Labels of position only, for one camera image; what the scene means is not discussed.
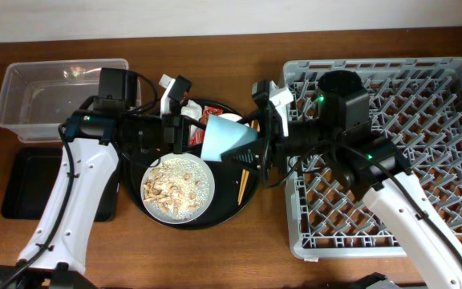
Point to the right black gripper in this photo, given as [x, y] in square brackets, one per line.
[271, 149]

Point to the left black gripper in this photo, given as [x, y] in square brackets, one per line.
[176, 136]

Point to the light blue cup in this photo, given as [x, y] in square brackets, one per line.
[219, 140]

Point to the wooden chopstick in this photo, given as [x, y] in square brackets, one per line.
[255, 125]
[243, 182]

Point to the pink bowl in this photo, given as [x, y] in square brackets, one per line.
[229, 120]

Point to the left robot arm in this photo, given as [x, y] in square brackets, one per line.
[91, 158]

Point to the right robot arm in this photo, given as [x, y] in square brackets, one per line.
[362, 161]

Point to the grey dishwasher rack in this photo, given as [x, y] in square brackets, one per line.
[417, 103]

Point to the red snack wrapper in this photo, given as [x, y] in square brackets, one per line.
[203, 120]

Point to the crumpled white napkin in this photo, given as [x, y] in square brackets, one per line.
[194, 111]

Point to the round black tray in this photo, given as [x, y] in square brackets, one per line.
[140, 138]

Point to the grey plate with food scraps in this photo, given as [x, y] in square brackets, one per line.
[177, 189]

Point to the clear plastic bin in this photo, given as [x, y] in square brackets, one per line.
[38, 96]

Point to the black rectangular tray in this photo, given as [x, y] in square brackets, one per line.
[31, 181]

